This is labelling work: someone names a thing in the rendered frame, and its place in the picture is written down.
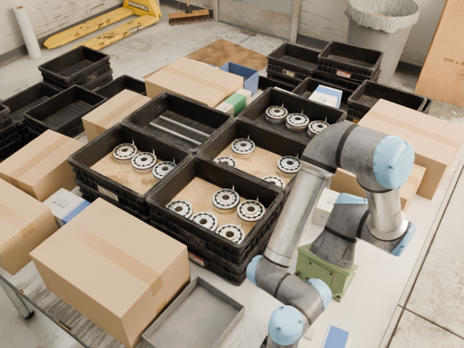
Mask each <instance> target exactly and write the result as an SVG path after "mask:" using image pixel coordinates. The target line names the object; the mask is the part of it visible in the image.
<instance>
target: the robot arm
mask: <svg viewBox="0 0 464 348"><path fill-rule="evenodd" d="M413 162H414V149H413V146H412V145H411V144H410V143H409V142H408V141H406V140H403V139H401V138H400V137H398V136H395V135H388V134H386V133H382V132H380V131H377V130H374V129H371V128H367V127H365V126H361V125H359V124H356V123H353V122H338V123H335V124H332V125H330V126H328V127H326V128H324V129H323V130H321V131H320V132H319V133H318V134H317V135H316V136H315V137H314V138H313V139H312V140H311V141H310V142H309V143H308V145H307V147H306V148H305V150H304V152H303V154H302V156H301V158H300V163H301V168H300V171H299V173H298V176H297V178H296V180H295V182H294V184H293V187H292V189H291V192H290V194H289V196H288V198H287V201H286V203H285V205H284V208H283V210H282V212H281V214H280V217H279V219H278V222H277V224H276V226H275V228H274V230H273V233H272V235H271V238H270V240H269V243H268V245H267V247H266V249H265V252H264V254H263V256H261V255H257V256H255V257H254V258H253V259H252V260H251V262H250V263H249V265H248V267H247V269H246V276H247V278H248V279H249V280H250V281H251V282H252V283H253V284H255V285H256V287H257V288H259V289H262V290H263V291H265V292H267V293H268V294H269V295H271V296H273V297H274V298H275V299H276V300H278V301H280V302H281V303H282V304H284V305H285V306H282V307H278V308H277V309H275V310H274V311H273V313H272V314H271V317H270V320H269V325H268V330H269V331H268V335H266V337H265V339H264V341H263V342H262V344H261V345H260V348H298V344H299V341H300V339H301V337H303V336H304V334H305V333H306V332H307V330H308V329H309V328H310V326H311V325H312V324H313V323H314V322H315V321H316V319H317V318H318V317H319V316H320V314H321V313H323V312H324V311H325V308H326V307H327V305H328V304H329V303H330V302H331V299H332V294H331V290H330V288H329V287H328V286H327V285H326V284H325V283H324V282H323V281H322V280H319V279H315V278H311V279H309V280H308V281H306V282H304V281H302V280H301V279H299V278H297V277H295V276H294V275H293V274H291V273H289V272H288V270H289V267H290V264H291V261H292V259H293V257H294V255H295V253H296V251H297V248H298V246H299V244H300V241H301V239H302V237H303V235H304V233H305V230H306V228H307V226H308V223H309V221H310V219H311V216H312V215H313V212H314V210H315V208H316V206H317V203H318V201H319V199H320V196H321V195H322V192H323V190H324V188H325V185H326V183H327V181H328V179H329V178H330V177H331V176H334V175H335V174H336V171H337V169H338V168H341V169H343V170H345V171H348V172H350V173H353V174H354V175H356V180H357V182H358V184H359V185H360V187H361V188H362V189H364V190H365V193H366V196H367V199H365V198H362V197H358V196H355V195H350V194H348V193H341V194H340V195H339V196H338V198H337V200H336V202H334V206H333V208H332V210H331V213H330V215H329V218H328V220H327V223H326V224H325V227H324V229H323V231H322V232H321V233H320V235H319V236H318V237H317V238H316V239H315V240H314V241H313V242H312V243H311V246H310V248H309V250H310V251H311V252H312V253H313V254H314V255H316V256H318V257H319V258H321V259H322V260H324V261H326V262H328V263H331V264H333V265H336V266H337V267H341V268H344V269H351V268H352V266H353V264H354V257H355V250H356V243H357V241H358V238H359V239H361V240H363V241H365V242H367V243H369V244H371V245H373V246H375V247H377V248H379V249H381V250H383V251H385V252H387V253H388V254H391V255H394V256H396V257H399V256H401V255H402V254H403V252H404V251H405V249H406V248H407V246H408V244H409V243H410V241H411V239H412V237H413V235H414V233H415V231H416V225H415V224H413V223H412V222H409V221H407V217H406V215H405V214H404V212H403V211H402V210H401V205H400V189H399V188H400V187H402V186H403V185H404V184H405V182H406V181H407V180H408V178H409V176H410V174H411V171H412V168H413V165H412V164H413Z"/></svg>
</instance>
